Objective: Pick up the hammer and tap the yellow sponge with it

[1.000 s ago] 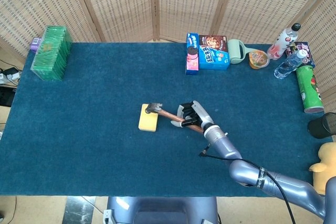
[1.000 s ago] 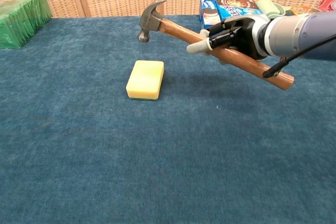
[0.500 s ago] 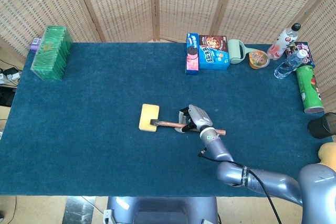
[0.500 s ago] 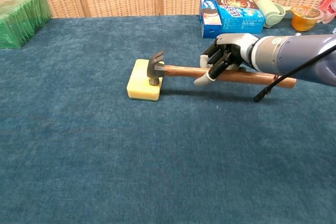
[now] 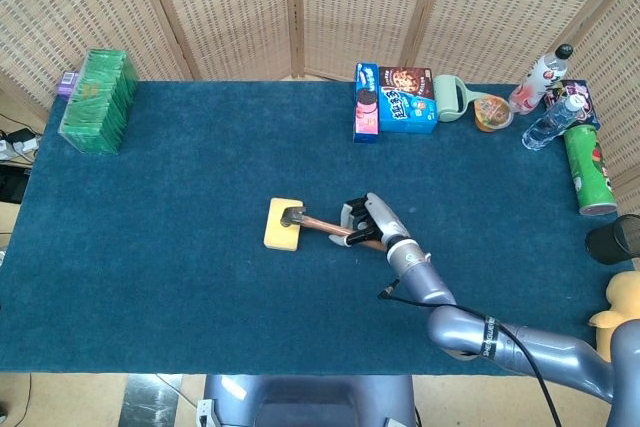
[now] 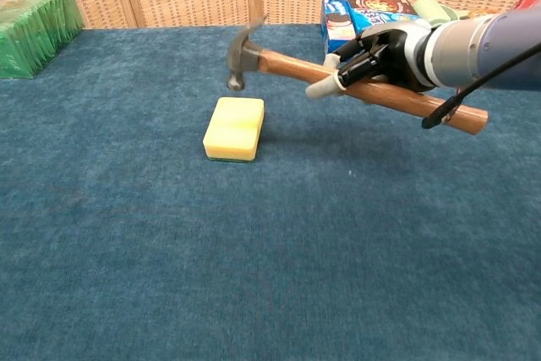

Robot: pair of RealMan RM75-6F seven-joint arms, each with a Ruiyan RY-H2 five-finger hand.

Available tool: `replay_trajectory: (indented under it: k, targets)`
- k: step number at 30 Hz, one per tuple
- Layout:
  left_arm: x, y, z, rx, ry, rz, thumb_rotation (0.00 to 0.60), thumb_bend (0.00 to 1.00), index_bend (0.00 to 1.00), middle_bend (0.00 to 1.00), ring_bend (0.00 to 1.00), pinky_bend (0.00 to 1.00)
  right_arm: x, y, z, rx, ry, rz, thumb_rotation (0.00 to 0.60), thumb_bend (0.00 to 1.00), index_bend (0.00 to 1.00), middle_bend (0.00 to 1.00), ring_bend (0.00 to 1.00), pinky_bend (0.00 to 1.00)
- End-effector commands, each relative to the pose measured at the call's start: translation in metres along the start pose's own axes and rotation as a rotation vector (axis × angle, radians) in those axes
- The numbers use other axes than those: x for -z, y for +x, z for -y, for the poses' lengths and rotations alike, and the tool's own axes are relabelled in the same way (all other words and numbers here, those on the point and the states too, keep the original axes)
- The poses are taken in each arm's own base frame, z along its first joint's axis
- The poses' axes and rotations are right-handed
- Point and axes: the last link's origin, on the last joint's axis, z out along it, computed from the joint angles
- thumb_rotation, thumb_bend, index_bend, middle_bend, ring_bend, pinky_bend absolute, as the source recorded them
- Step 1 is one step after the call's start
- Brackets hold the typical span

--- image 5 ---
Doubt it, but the green Pringles can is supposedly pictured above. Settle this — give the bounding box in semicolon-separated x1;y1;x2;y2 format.
563;124;619;218

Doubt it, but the purple snack packet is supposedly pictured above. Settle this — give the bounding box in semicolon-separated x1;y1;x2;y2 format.
543;79;600;128

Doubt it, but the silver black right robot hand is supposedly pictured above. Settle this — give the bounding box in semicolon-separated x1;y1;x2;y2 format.
327;191;413;250

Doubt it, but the yellow sponge with green base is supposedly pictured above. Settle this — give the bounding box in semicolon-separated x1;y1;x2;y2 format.
262;197;306;251

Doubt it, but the blue carpet table mat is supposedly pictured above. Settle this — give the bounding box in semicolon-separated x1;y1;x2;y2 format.
0;79;636;377

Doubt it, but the grey blue robot torso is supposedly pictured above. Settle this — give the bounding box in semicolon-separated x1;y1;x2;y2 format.
202;374;419;427

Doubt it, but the woven rattan folding screen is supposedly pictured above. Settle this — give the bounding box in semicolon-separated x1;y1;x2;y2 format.
0;0;640;208

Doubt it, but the brown cookie box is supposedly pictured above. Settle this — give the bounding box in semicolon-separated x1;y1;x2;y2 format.
378;65;434;99

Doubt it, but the blue snack box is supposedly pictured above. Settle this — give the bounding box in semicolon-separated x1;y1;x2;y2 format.
378;86;439;136

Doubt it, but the pink and white drink bottle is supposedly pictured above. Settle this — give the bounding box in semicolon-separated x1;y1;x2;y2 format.
508;43;574;116

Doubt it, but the wooden handled claw hammer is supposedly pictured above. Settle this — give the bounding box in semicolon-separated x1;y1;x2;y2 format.
279;205;389;252

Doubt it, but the black box on floor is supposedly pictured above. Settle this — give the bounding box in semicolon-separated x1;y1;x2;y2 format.
0;162;32;204

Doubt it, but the clear box of green packets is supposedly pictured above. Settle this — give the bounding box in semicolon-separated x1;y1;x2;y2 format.
58;48;140;156

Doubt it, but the blue Oreo cookie box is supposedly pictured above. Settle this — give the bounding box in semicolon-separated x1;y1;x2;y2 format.
353;62;382;145

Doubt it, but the pale green lint roller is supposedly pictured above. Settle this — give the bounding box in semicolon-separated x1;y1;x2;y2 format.
432;74;486;123

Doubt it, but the white power strip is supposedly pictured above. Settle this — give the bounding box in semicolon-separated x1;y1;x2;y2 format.
0;136;41;161

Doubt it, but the black cylindrical cup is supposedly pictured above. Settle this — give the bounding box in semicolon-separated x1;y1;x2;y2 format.
585;214;640;267

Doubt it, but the clear plastic water bottle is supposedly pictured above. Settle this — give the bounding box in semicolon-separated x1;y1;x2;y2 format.
521;94;586;151

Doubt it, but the orange jelly cup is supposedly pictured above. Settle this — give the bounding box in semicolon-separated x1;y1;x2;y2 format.
473;95;516;134

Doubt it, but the yellow duck toy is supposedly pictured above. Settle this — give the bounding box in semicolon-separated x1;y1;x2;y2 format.
587;271;640;363

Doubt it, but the small purple box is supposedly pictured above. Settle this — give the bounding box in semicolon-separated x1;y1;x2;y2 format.
58;71;81;97

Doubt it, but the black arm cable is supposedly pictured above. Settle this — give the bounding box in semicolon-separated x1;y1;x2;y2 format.
377;278;565;427

